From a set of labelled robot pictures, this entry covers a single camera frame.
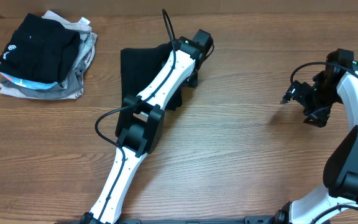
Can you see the folded white garment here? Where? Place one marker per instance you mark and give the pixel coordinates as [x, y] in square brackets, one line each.
[82, 26]

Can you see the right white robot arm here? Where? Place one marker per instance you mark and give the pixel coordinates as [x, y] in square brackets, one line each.
[339, 189]

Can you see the black t-shirt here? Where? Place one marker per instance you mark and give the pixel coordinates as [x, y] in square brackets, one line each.
[139, 67]

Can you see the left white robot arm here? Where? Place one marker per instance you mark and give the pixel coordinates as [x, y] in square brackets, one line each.
[140, 124]

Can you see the folded light blue garment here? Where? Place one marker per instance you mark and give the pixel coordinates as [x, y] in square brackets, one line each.
[27, 83]

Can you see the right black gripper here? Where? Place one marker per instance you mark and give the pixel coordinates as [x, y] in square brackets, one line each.
[321, 115]

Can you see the folded grey garment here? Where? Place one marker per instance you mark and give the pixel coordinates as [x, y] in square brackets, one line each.
[71, 88]

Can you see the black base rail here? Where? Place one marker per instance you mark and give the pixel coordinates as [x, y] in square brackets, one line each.
[246, 220]

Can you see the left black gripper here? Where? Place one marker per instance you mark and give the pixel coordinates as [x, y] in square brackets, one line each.
[192, 79]

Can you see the folded black shirt with logo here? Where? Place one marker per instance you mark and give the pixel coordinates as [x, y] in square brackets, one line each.
[40, 50]

